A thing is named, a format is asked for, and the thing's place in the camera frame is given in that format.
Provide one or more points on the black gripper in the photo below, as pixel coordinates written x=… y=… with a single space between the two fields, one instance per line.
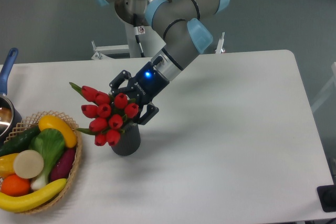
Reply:
x=143 y=87

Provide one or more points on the red tulip bouquet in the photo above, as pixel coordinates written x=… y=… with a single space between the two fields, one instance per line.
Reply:
x=109 y=114

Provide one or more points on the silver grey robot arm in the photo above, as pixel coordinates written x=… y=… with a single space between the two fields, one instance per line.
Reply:
x=179 y=25

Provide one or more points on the dark grey ribbed vase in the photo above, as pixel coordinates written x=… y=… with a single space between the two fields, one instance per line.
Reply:
x=129 y=142

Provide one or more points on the green bok choy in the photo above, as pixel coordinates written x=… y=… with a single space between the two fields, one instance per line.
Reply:
x=50 y=144

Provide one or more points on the purple sweet potato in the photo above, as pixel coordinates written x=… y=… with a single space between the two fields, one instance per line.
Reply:
x=63 y=166

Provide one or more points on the woven wicker basket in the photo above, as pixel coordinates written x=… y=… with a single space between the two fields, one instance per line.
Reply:
x=33 y=120

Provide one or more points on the dark green cucumber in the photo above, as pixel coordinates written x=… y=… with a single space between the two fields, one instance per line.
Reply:
x=20 y=142

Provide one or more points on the beige round slice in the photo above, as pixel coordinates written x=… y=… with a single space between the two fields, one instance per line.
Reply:
x=28 y=164

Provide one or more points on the yellow bell pepper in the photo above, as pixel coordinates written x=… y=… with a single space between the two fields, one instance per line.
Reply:
x=7 y=164

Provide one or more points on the orange fruit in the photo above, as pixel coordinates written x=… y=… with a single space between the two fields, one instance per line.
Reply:
x=15 y=186

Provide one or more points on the yellow banana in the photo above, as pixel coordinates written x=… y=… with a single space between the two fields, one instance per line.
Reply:
x=32 y=200

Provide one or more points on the black device at edge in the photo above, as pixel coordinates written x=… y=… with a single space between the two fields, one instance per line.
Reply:
x=327 y=197

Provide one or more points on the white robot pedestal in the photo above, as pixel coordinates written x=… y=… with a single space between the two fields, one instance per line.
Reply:
x=143 y=41

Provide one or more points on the white metal base frame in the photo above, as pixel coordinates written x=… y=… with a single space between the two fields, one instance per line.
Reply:
x=106 y=52

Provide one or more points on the blue handled saucepan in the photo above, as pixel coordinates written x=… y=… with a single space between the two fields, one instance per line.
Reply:
x=9 y=115

